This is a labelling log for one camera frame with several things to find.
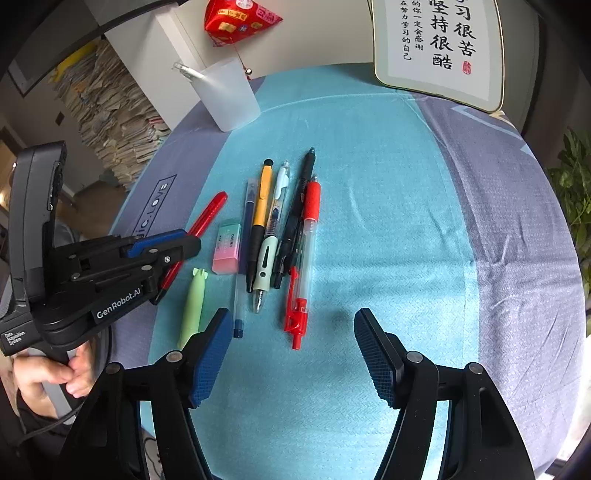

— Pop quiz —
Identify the black cable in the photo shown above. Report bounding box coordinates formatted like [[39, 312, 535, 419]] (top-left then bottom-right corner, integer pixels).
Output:
[[16, 399, 84, 441]]

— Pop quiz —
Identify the clear pen red grip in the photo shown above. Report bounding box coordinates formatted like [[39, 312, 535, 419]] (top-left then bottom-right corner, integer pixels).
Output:
[[283, 174, 322, 351]]

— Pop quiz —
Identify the white sage green pen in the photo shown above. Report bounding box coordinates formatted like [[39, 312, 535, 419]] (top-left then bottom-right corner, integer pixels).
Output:
[[252, 160, 292, 314]]

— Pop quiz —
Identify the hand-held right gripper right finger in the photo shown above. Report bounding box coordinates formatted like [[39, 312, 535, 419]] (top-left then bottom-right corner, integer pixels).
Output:
[[353, 308, 534, 480]]

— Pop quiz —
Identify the yellow black pen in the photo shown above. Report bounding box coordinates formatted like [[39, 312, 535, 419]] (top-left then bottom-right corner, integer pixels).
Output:
[[246, 159, 275, 293]]

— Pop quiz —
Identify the pink green eraser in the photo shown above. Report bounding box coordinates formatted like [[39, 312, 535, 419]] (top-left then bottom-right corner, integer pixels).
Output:
[[211, 221, 243, 276]]

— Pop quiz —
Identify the translucent plastic cup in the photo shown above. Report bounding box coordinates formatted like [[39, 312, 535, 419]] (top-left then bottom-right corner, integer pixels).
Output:
[[194, 58, 262, 134]]

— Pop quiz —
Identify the person's left hand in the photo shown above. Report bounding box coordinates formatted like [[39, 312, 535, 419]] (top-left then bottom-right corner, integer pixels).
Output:
[[11, 344, 96, 416]]

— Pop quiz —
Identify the stack of old papers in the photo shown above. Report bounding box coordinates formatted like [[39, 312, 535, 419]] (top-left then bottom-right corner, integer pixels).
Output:
[[50, 39, 174, 188]]

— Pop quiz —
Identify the slim red pen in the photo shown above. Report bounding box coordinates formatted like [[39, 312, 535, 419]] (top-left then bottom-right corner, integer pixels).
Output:
[[159, 191, 229, 289]]

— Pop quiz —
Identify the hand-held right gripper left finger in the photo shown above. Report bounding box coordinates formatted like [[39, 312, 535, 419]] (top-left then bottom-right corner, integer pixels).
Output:
[[60, 307, 234, 480]]

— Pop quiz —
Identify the blue printed tablecloth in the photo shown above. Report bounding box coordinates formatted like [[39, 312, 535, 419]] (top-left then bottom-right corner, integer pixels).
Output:
[[111, 62, 588, 480]]

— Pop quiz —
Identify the framed calligraphy plaque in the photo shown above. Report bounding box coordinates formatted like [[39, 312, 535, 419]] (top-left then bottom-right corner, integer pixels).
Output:
[[369, 0, 505, 114]]

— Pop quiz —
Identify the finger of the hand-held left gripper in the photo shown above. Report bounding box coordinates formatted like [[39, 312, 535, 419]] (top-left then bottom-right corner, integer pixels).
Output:
[[137, 257, 184, 306], [121, 228, 203, 265]]

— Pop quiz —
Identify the clear blue ink pen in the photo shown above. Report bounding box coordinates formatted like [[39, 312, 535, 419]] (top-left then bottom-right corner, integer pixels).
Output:
[[233, 178, 260, 338]]

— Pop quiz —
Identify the light green rocket pen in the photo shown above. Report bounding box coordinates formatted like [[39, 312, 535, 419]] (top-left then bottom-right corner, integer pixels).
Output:
[[178, 267, 210, 352]]

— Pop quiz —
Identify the green potted plant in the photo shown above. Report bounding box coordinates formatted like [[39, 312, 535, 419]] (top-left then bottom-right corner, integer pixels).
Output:
[[547, 128, 591, 296]]

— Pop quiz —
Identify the red hanging ornament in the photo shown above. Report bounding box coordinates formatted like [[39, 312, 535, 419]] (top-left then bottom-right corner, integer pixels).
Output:
[[204, 0, 283, 77]]

